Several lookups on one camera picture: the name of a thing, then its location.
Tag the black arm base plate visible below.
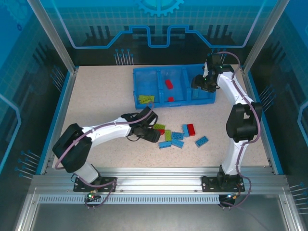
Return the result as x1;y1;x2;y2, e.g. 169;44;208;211
74;177;118;193
201;175;246;193

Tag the aluminium frame post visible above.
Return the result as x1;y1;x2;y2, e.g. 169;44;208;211
242;0;289;73
27;0;78;73

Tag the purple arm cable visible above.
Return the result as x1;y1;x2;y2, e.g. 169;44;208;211
220;51;262;210
54;101;155;210

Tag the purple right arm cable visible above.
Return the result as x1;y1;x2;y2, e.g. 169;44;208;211
220;51;262;210

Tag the grey slotted cable duct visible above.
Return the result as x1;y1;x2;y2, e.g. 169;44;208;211
37;194;221;205

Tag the blue plastic storage bin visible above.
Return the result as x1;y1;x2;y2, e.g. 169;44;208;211
184;63;217;106
132;67;162;110
157;66;191;108

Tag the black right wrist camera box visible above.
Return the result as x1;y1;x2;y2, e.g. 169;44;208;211
208;54;223;64

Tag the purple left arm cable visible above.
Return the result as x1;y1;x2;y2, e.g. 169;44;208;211
54;101;155;210

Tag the aluminium mounting rail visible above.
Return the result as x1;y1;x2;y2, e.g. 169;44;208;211
31;167;289;193

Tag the small board with orange connector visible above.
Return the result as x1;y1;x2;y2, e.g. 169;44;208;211
225;192;242;201

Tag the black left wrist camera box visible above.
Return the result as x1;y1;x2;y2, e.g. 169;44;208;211
138;107;160;126

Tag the blue aluminium side rail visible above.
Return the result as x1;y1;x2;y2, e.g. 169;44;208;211
36;67;79;175
242;67;285;176

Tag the blue two-by-four lego plate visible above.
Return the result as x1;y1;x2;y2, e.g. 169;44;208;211
195;136;209;148

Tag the small board with green light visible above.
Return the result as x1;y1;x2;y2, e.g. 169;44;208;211
87;190;101;202

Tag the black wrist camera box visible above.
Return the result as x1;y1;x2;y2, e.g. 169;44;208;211
138;107;160;126
208;54;223;64

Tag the grey metal panel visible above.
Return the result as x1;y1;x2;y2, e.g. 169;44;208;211
14;187;299;231

